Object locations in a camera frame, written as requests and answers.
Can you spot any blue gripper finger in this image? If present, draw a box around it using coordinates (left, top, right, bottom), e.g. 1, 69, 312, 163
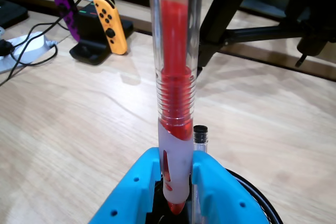
192, 151, 271, 224
89, 147, 162, 224

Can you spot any clear stick pen black grip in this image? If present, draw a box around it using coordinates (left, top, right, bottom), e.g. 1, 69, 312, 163
191, 125, 209, 224

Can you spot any red retractable pen white grip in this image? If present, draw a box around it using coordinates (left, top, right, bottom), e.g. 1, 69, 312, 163
148, 0, 203, 214

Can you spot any black mesh pen holder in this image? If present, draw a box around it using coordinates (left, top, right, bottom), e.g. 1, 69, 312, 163
145, 168, 284, 224

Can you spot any black controller charging dock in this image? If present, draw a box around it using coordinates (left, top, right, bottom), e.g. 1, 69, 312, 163
69, 3, 134, 66

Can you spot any orange game controller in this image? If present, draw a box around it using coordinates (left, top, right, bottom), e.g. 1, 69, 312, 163
92, 0, 129, 56

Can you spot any white power strip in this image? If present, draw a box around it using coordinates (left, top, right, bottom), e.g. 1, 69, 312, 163
0, 31, 57, 74

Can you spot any black tripod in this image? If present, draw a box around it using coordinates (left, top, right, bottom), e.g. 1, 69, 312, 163
195, 0, 336, 78

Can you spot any purple game controller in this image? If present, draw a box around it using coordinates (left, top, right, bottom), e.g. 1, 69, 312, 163
54, 0, 81, 42

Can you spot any black power plug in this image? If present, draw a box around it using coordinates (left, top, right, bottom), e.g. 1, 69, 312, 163
0, 39, 14, 57

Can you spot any black flat case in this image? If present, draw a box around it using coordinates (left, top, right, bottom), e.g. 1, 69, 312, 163
0, 0, 28, 29

